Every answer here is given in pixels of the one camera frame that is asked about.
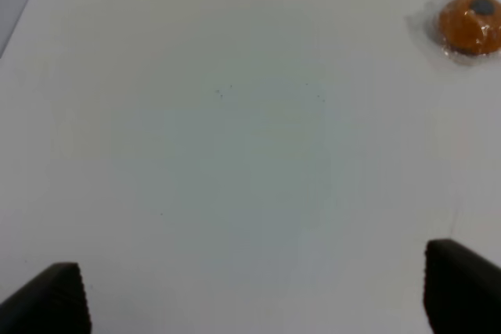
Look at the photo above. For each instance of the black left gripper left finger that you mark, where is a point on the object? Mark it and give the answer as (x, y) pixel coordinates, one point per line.
(54, 301)

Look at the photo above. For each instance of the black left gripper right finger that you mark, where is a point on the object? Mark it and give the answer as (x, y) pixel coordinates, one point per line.
(461, 289)

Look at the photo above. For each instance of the orange wrapped round object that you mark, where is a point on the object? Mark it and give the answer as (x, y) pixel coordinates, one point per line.
(464, 32)

